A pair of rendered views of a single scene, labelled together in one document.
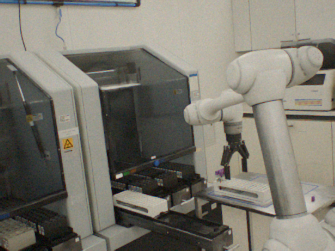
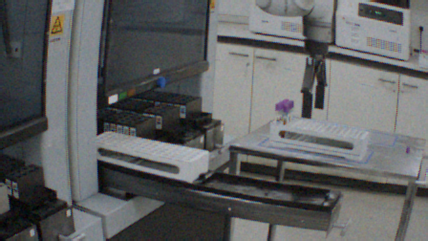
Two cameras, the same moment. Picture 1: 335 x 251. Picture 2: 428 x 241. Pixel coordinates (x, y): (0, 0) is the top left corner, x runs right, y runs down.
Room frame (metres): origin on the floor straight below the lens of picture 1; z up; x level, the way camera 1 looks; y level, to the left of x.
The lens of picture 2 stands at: (0.50, 0.58, 1.30)
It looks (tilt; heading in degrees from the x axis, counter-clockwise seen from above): 14 degrees down; 337
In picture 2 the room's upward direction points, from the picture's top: 3 degrees clockwise
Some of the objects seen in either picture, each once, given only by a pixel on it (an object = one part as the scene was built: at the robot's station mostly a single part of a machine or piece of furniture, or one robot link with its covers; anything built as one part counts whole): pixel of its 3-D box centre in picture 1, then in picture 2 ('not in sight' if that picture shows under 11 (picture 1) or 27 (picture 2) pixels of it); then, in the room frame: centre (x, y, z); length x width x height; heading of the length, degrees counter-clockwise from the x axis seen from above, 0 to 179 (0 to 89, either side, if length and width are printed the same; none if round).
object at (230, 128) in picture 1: (233, 127); (316, 31); (1.91, -0.30, 1.16); 0.09 x 0.09 x 0.06
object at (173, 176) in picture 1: (168, 180); (168, 120); (2.16, 0.04, 0.85); 0.12 x 0.02 x 0.06; 134
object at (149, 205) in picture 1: (139, 204); (145, 157); (1.88, 0.19, 0.83); 0.30 x 0.10 x 0.06; 45
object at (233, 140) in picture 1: (234, 142); (315, 54); (1.91, -0.30, 1.09); 0.08 x 0.07 x 0.09; 133
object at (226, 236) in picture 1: (166, 222); (211, 192); (1.75, 0.06, 0.78); 0.73 x 0.14 x 0.09; 45
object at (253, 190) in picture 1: (243, 189); (321, 138); (1.89, -0.32, 0.85); 0.30 x 0.10 x 0.06; 43
